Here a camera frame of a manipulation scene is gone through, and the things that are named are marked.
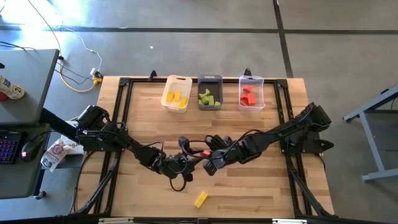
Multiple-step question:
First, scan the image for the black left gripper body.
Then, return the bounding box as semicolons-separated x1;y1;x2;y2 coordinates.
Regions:
161;136;193;183

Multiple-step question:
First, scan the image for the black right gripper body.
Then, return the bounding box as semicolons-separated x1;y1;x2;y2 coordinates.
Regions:
203;136;252;177

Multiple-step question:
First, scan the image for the grey plastic bin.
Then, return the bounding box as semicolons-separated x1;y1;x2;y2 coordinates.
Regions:
197;73;223;111

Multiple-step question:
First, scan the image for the white plastic bin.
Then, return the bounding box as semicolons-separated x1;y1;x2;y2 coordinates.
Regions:
160;74;193;114

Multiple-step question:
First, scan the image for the clear plastic bin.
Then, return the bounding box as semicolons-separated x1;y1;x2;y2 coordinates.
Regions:
238;75;266;113

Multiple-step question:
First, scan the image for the white plastic bag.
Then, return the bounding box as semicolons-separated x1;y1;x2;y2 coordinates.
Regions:
60;121;85;156

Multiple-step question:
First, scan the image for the white printed snack bag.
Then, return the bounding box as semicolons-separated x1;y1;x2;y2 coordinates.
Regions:
40;138;68;173

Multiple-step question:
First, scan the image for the black computer mouse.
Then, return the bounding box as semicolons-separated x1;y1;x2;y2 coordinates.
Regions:
20;134;46;162

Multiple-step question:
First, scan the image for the black backlit keyboard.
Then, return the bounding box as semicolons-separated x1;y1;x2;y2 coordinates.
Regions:
0;130;22;165

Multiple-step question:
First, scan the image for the grey desk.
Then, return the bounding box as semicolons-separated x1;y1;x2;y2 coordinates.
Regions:
0;49;60;200

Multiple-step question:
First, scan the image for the white printed bottle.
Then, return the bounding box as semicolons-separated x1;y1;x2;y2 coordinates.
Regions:
0;74;26;100

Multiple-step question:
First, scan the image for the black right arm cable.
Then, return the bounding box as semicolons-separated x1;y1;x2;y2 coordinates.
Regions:
181;129;293;161

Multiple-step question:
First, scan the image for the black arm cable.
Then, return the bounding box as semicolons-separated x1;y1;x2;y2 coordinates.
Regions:
181;129;293;161
149;139;189;193

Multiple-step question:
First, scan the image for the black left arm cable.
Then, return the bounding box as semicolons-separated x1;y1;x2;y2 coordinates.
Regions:
149;139;189;193

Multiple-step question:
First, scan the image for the silver metal bracket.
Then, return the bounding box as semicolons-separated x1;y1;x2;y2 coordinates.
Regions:
98;217;134;224
272;218;308;224

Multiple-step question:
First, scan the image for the black aluminium table frame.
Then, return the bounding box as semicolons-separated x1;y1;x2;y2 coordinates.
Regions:
70;76;335;218

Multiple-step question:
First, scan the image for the yellow cable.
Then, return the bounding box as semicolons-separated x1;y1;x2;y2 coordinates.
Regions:
58;60;104;93

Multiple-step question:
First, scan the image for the white cable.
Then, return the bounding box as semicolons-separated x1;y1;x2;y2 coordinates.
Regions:
60;26;103;75

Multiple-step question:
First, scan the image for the grey-blue table frame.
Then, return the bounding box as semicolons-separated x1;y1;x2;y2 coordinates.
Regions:
343;85;398;183

